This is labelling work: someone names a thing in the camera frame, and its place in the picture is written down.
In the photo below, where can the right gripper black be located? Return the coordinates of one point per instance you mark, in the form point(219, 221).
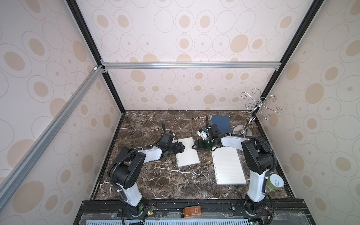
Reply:
point(202, 143)

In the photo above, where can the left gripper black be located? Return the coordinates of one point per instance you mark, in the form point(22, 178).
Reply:
point(178, 150)

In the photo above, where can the small grid spiral notebook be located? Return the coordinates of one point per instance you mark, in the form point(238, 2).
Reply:
point(189, 156)

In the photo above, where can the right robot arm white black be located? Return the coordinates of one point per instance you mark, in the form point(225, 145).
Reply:
point(259, 155)

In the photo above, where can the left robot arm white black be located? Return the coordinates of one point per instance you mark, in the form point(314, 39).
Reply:
point(126, 168)

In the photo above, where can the blue spiral notebook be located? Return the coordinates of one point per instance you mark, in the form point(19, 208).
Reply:
point(222, 123)

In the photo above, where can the large lined spiral notebook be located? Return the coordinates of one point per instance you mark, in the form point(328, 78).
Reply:
point(227, 166)

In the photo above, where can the chrome hook stand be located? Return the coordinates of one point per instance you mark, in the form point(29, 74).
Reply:
point(258, 109)

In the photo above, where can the orange electronic module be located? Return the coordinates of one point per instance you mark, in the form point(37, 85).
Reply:
point(192, 211)

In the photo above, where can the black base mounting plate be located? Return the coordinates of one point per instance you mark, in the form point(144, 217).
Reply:
point(214, 212)

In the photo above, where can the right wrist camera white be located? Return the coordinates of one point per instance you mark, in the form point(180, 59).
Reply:
point(203, 134)

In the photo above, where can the horizontal aluminium rail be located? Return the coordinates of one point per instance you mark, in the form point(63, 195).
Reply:
point(192, 65)

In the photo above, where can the diagonal aluminium rail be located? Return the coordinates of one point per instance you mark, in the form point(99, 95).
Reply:
point(20, 172)

